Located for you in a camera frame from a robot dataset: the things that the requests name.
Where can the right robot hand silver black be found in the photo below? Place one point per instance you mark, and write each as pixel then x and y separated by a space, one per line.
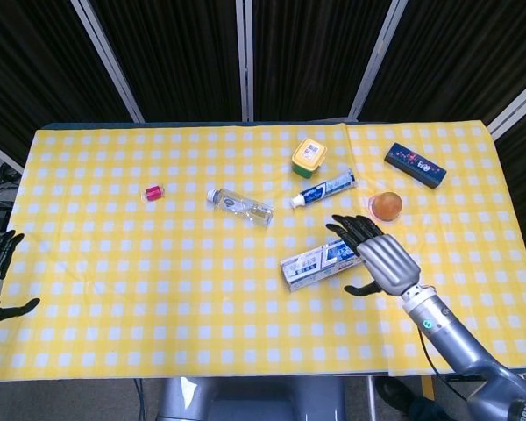
pixel 385 259

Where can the white blue toothpaste box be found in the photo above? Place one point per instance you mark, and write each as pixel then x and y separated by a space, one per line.
pixel 315 269

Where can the white blue toothpaste tube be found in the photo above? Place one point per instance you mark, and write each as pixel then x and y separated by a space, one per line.
pixel 324 189

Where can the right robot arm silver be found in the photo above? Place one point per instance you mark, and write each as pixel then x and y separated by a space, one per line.
pixel 456 337

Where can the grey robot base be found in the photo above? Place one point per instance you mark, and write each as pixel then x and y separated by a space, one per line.
pixel 245 401

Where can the dark blue long box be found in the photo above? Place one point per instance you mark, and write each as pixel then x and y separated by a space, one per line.
pixel 414 164

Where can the orange jelly cup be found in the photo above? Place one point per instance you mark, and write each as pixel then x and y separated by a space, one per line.
pixel 388 206

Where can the yellow white checkered tablecloth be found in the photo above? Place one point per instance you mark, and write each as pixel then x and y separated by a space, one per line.
pixel 158 307
pixel 464 245

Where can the yellow lidded green container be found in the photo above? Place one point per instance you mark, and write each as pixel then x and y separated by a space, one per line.
pixel 309 155

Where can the black leather shoe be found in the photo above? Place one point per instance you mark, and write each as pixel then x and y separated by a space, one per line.
pixel 392 394

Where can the clear plastic water bottle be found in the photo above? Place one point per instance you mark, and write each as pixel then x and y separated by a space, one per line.
pixel 241 208

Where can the black folding screen panel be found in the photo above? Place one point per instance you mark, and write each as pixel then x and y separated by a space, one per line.
pixel 179 57
pixel 456 57
pixel 315 57
pixel 35 61
pixel 523 188

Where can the small pink wrapped candy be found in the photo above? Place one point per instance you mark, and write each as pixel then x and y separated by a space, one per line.
pixel 153 193

